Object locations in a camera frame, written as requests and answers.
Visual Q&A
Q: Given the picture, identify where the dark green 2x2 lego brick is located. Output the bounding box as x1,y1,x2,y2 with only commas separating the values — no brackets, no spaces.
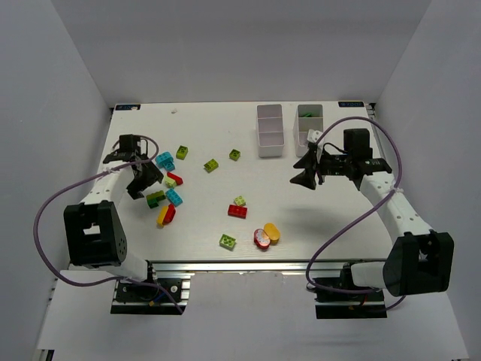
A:
147,200,159,208

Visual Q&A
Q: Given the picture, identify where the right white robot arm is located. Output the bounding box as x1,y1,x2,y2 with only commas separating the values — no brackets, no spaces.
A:
290,129,454,296

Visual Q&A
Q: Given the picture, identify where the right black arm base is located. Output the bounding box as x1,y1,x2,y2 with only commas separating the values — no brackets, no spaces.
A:
307,263,387,320

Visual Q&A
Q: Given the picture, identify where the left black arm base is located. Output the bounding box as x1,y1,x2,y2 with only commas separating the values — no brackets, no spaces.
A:
110,277,189,315

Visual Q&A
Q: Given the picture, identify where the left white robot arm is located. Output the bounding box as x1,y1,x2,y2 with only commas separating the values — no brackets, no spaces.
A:
63,135,163,281

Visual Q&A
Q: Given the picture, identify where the pale green small lego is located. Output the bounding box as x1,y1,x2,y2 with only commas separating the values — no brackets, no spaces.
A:
164,176,177,188

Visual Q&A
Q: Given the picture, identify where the cyan arched lego brick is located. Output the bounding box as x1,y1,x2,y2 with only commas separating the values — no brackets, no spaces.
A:
155,151,175,171

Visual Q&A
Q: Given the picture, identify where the red curved lego brick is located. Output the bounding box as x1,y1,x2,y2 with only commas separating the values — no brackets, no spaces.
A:
167,171,183,186

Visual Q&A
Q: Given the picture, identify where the cyan 2x3 lego plate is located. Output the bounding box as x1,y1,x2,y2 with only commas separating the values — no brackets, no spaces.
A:
165,189,183,207

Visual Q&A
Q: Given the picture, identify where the olive square lego brick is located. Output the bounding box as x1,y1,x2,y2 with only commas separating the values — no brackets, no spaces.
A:
176,145,189,160

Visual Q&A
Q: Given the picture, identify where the yellow small lego brick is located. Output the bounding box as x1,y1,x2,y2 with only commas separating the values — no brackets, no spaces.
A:
156,206,168,228

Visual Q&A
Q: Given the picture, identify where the red curved lego piece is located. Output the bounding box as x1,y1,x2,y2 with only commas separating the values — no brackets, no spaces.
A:
162,204,176,225

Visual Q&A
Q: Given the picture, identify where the right white sorting container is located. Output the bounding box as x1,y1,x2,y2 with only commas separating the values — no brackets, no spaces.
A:
292,104,325,158

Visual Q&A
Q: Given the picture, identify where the white sorting container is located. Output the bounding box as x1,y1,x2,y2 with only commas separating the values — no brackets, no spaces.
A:
256,104,285,158
292,104,325,158

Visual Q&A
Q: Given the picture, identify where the left white sorting container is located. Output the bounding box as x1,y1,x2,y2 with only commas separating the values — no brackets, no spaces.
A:
256,104,285,158

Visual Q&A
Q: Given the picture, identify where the olive 2x2 lego brick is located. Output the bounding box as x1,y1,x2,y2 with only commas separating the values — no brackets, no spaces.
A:
204,159,219,173

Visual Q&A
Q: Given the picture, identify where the yellow oval lego piece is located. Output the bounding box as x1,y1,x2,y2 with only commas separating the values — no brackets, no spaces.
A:
263,223,281,244

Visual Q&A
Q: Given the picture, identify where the pale green 2x2 lego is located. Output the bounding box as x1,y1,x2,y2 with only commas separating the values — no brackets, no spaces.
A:
234,196,246,207

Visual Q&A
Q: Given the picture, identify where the olive small square lego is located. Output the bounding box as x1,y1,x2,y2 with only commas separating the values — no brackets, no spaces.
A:
229,149,241,161

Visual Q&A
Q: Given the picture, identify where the red flower lego piece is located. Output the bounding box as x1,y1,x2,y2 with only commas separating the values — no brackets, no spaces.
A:
253,229,271,250

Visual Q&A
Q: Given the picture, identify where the red 2x3 lego brick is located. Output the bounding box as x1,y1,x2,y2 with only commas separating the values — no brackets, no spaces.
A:
227,205,248,219

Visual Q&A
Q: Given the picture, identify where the lime 2x2 lego brick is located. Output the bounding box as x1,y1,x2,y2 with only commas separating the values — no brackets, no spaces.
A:
219,234,236,250

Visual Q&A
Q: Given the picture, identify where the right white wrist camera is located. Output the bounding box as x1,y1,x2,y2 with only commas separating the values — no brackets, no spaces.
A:
307,129,324,154

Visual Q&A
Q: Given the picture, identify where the aluminium table rail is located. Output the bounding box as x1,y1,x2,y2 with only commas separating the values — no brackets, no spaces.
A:
69,259,392,275

